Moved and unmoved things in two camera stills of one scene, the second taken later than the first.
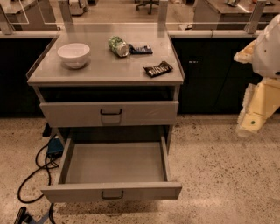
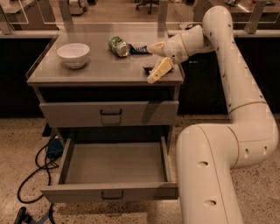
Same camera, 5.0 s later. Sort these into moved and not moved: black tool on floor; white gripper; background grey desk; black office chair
Moved: white gripper
Not moved: black office chair; background grey desk; black tool on floor
